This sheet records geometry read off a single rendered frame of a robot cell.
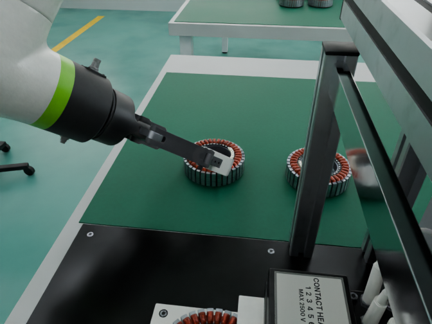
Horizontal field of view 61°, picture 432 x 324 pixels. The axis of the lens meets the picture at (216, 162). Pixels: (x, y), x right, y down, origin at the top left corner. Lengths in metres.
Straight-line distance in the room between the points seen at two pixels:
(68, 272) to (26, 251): 1.18
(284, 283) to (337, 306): 0.04
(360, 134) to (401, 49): 0.06
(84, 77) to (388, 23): 0.34
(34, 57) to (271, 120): 0.55
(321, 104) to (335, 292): 0.18
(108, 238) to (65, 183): 1.44
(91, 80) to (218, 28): 1.13
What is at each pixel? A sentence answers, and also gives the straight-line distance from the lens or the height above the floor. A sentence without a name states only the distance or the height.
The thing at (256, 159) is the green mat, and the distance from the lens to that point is 0.72.
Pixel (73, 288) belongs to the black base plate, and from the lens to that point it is 0.52.
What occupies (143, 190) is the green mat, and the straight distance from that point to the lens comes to 0.66.
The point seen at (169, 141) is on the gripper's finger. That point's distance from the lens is 0.50.
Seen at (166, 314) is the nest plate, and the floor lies 0.78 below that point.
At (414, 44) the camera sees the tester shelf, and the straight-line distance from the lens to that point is 0.21.
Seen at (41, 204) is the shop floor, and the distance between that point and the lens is 1.91.
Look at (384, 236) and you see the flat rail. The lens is 0.21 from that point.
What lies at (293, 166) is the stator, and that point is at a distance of 0.65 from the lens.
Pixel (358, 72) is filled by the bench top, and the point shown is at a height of 0.75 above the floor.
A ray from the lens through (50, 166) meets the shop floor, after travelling 2.14.
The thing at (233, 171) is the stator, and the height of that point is 0.78.
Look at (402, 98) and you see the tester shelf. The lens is 0.22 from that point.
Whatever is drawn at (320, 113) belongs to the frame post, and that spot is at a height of 0.99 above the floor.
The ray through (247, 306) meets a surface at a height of 0.88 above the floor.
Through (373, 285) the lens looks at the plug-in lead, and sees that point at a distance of 0.32.
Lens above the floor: 1.17
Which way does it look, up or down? 36 degrees down
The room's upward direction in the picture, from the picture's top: straight up
